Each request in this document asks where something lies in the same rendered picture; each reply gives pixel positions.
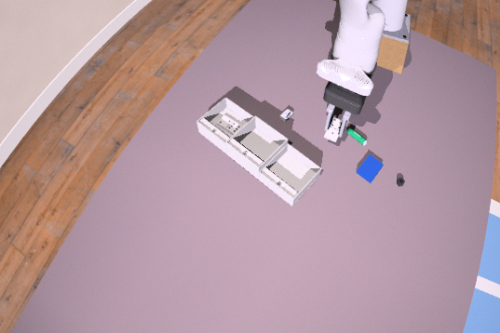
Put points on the white three-compartment bin rack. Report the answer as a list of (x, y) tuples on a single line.
[(261, 150)]

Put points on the green battery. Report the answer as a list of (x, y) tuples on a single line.
[(356, 136)]

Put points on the white domino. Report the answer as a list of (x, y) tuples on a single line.
[(229, 125), (332, 133)]

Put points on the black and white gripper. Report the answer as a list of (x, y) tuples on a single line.
[(345, 71)]

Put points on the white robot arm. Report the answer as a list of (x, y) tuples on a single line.
[(362, 23)]

